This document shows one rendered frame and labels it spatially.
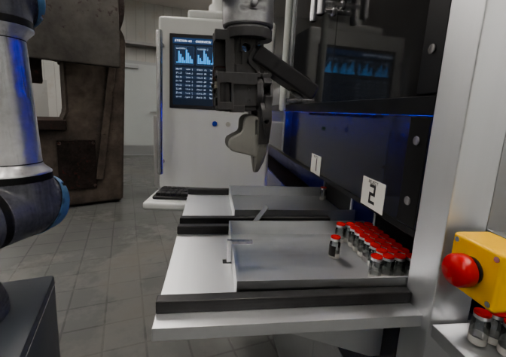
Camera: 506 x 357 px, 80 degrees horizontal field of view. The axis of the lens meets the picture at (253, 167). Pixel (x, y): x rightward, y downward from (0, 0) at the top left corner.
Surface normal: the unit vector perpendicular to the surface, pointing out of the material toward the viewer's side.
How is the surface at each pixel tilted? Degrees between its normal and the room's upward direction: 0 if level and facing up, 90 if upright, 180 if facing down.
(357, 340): 90
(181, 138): 90
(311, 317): 0
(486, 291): 90
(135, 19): 90
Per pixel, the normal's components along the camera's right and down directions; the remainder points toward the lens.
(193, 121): 0.02, 0.18
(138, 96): 0.39, 0.18
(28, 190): 0.78, 0.08
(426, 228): -0.99, -0.03
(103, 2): 0.58, 0.18
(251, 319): 0.05, -0.98
